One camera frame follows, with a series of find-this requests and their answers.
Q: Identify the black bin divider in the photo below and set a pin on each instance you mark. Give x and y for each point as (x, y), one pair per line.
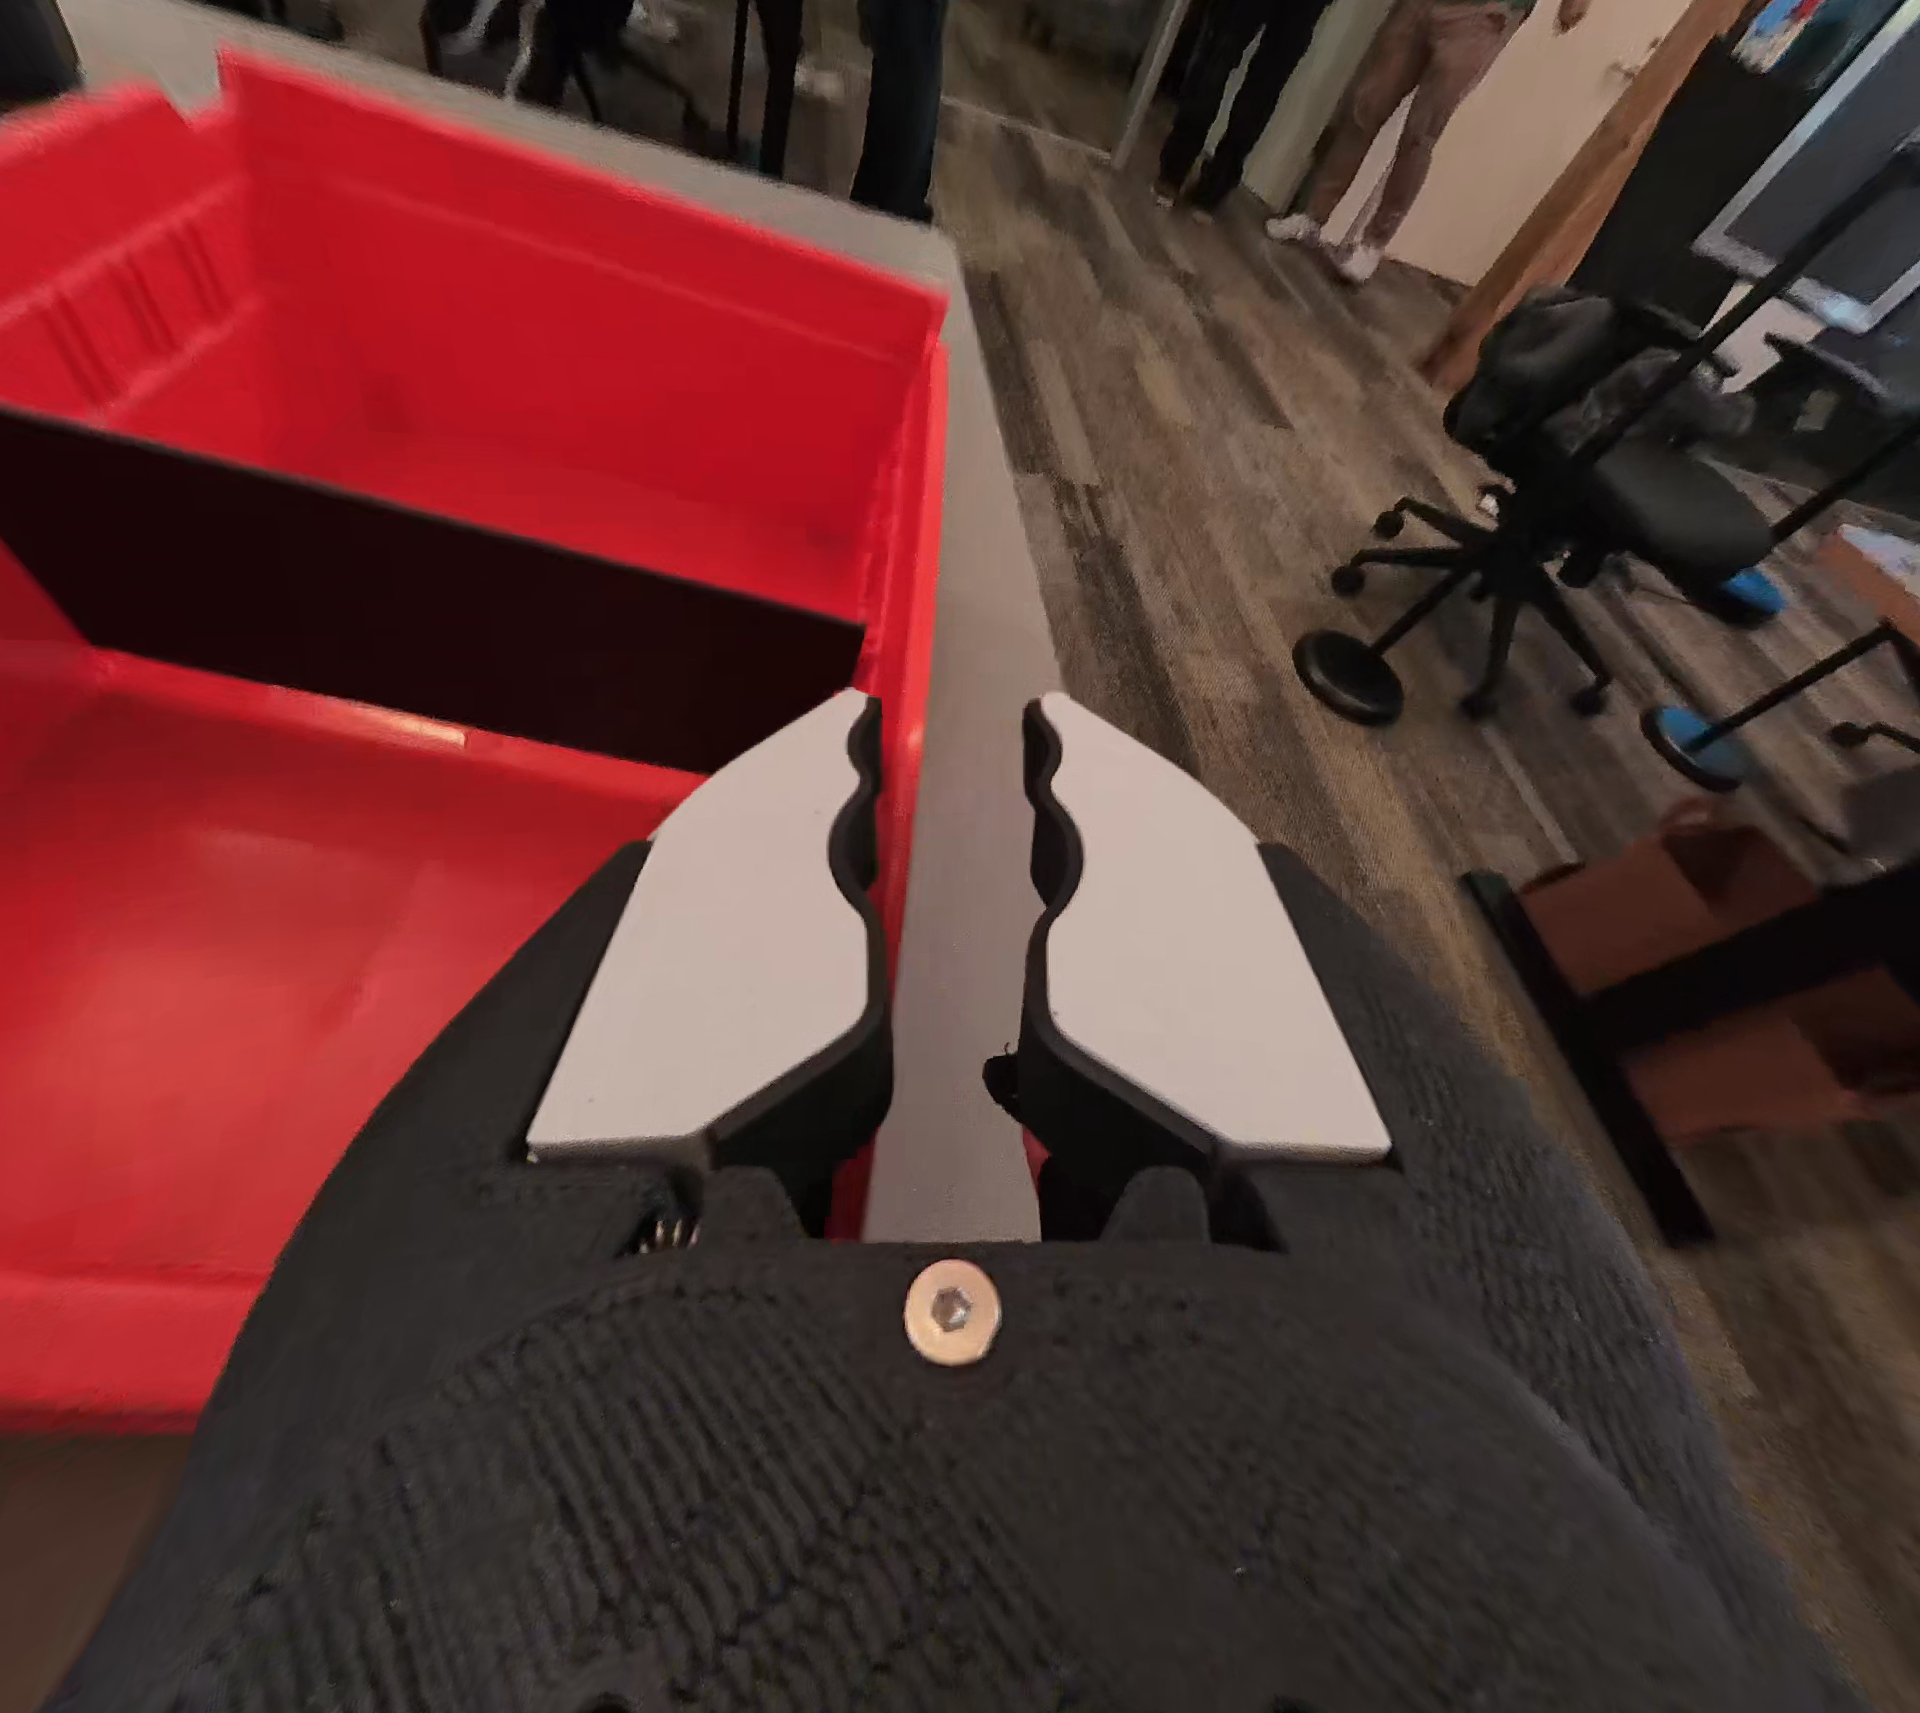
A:
(453, 604)

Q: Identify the blue stand weight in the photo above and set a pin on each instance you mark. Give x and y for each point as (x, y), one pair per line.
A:
(1750, 591)
(1696, 746)

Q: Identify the red storage bin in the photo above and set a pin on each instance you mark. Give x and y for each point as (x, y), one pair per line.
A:
(453, 364)

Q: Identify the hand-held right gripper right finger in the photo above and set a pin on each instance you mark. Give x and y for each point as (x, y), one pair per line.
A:
(1200, 978)

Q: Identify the black office chair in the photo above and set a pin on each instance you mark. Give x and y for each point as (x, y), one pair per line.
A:
(1622, 499)

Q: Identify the black table frame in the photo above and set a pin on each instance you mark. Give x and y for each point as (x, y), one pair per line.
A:
(1590, 1068)

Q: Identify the cardboard box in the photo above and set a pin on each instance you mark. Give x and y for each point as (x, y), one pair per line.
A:
(1755, 993)

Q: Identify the wooden post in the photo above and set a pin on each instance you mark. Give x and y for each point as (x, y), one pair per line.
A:
(1648, 92)

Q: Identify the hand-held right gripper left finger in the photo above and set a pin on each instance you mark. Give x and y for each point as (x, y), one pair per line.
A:
(720, 964)

